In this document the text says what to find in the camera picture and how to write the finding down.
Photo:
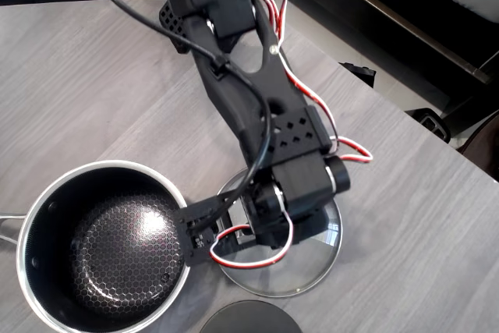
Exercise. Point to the large black table clamp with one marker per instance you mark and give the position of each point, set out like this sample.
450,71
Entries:
430,124

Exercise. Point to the dark round disc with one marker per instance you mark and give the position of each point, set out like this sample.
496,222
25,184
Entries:
249,319

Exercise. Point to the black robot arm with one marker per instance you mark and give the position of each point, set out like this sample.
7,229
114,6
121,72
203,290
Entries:
234,95

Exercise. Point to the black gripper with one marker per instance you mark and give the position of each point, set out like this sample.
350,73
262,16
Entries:
277,234

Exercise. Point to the small black table clamp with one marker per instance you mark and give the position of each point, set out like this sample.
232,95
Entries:
358,73

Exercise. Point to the dark furniture frame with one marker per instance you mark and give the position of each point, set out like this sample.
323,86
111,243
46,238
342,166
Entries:
390,17

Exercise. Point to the black metal pot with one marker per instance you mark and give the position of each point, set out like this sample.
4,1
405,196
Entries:
117,247

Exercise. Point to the black camera bracket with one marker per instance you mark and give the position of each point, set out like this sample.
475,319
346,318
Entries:
191,227

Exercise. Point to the dark brown rounded object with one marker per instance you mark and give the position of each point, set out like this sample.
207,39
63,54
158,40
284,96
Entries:
481,146

